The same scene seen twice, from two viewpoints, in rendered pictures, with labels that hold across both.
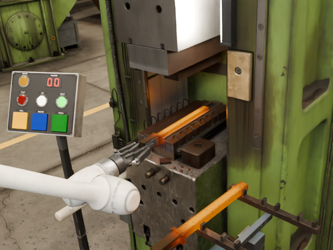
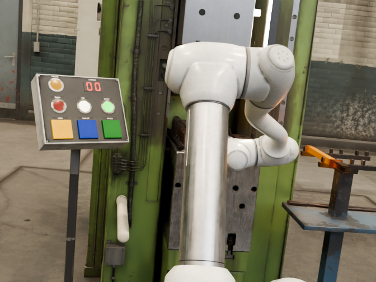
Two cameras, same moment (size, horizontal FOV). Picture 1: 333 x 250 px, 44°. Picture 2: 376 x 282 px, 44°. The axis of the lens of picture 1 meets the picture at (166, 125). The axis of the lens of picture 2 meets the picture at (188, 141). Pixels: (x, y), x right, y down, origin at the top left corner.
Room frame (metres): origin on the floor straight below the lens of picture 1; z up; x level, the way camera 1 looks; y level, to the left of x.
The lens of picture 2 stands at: (0.28, 1.71, 1.31)
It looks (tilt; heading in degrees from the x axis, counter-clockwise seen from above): 10 degrees down; 308
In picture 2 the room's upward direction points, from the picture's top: 6 degrees clockwise
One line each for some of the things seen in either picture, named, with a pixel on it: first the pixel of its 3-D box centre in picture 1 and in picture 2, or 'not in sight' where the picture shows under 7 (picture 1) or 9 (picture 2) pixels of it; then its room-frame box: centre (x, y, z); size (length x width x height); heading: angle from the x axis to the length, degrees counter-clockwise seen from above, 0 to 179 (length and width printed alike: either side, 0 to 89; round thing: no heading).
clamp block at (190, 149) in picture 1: (198, 153); (241, 143); (1.40, -0.12, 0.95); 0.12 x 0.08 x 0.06; 138
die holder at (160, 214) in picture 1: (199, 178); (203, 186); (1.60, -0.14, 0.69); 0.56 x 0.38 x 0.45; 138
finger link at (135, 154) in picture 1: (137, 154); not in sight; (1.34, 0.12, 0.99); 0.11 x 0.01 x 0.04; 133
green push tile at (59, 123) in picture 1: (60, 123); (111, 129); (1.64, 0.47, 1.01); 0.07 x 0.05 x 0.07; 73
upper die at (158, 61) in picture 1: (182, 45); not in sight; (1.63, -0.09, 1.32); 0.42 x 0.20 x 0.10; 138
